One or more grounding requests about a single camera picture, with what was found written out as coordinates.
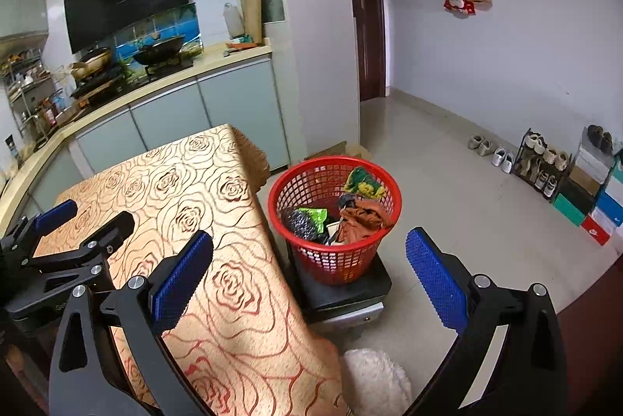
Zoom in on wooden cutting board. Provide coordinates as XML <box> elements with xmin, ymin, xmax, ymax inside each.
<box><xmin>242</xmin><ymin>0</ymin><xmax>264</xmax><ymax>42</ymax></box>

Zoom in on black patterned plastic wrapper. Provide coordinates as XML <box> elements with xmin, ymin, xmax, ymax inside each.
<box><xmin>285</xmin><ymin>209</ymin><xmax>323</xmax><ymax>242</ymax></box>

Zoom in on orange brown wrapper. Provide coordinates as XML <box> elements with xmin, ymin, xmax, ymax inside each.
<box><xmin>337</xmin><ymin>198</ymin><xmax>394</xmax><ymax>244</ymax></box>

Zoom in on metal spice rack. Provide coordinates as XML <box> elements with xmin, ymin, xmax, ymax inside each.
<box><xmin>0</xmin><ymin>49</ymin><xmax>74</xmax><ymax>142</ymax></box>

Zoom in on rose pattern tablecloth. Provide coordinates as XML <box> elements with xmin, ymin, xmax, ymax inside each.
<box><xmin>32</xmin><ymin>123</ymin><xmax>351</xmax><ymax>416</ymax></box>

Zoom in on black wok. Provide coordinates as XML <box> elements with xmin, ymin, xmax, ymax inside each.
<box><xmin>131</xmin><ymin>34</ymin><xmax>188</xmax><ymax>67</ymax></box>

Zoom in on green scouring pad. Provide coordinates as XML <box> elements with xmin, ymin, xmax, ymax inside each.
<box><xmin>345</xmin><ymin>167</ymin><xmax>387</xmax><ymax>199</ymax></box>

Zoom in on translucent plastic bottle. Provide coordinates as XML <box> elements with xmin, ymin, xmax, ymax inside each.
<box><xmin>223</xmin><ymin>2</ymin><xmax>245</xmax><ymax>36</ymax></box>

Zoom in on grey kitchen base cabinet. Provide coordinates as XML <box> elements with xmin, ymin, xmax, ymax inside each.
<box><xmin>0</xmin><ymin>44</ymin><xmax>290</xmax><ymax>222</ymax></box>

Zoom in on black stool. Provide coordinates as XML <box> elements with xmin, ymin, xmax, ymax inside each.
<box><xmin>287</xmin><ymin>246</ymin><xmax>392</xmax><ymax>339</ymax></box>

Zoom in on blue picture backsplash tiles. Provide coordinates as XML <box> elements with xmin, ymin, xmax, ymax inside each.
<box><xmin>109</xmin><ymin>2</ymin><xmax>202</xmax><ymax>61</ymax></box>

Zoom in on cardboard box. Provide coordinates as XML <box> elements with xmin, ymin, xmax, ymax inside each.
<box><xmin>304</xmin><ymin>141</ymin><xmax>371</xmax><ymax>165</ymax></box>

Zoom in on stack of shoe boxes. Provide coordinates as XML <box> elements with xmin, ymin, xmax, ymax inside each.
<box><xmin>552</xmin><ymin>141</ymin><xmax>623</xmax><ymax>246</ymax></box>

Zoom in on red plastic mesh basket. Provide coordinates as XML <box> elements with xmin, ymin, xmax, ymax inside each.
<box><xmin>268</xmin><ymin>156</ymin><xmax>403</xmax><ymax>286</ymax></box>

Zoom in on white fluffy cushion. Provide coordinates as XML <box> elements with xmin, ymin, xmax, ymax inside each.
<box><xmin>341</xmin><ymin>348</ymin><xmax>414</xmax><ymax>416</ymax></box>

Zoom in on black shoe rack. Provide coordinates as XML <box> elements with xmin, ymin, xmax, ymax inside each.
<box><xmin>511</xmin><ymin>129</ymin><xmax>572</xmax><ymax>202</ymax></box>

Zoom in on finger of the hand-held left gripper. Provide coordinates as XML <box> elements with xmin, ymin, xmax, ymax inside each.
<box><xmin>26</xmin><ymin>211</ymin><xmax>135</xmax><ymax>295</ymax></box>
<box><xmin>0</xmin><ymin>199</ymin><xmax>79</xmax><ymax>262</ymax></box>

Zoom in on green snack wrapper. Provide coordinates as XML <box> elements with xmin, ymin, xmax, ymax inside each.
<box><xmin>297</xmin><ymin>208</ymin><xmax>328</xmax><ymax>229</ymax></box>

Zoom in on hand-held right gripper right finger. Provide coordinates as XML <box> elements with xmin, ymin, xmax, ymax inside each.
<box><xmin>405</xmin><ymin>227</ymin><xmax>568</xmax><ymax>416</ymax></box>

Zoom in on black gas stove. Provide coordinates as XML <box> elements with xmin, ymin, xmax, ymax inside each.
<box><xmin>70</xmin><ymin>56</ymin><xmax>195</xmax><ymax>98</ymax></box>

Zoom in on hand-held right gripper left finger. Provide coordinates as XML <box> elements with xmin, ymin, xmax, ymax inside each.
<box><xmin>49</xmin><ymin>230</ymin><xmax>214</xmax><ymax>416</ymax></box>

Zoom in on golden frying pan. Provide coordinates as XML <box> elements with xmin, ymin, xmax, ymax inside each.
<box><xmin>70</xmin><ymin>47</ymin><xmax>114</xmax><ymax>79</ymax></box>

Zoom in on dark wooden door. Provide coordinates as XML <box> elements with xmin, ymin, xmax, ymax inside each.
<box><xmin>341</xmin><ymin>0</ymin><xmax>390</xmax><ymax>103</ymax></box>

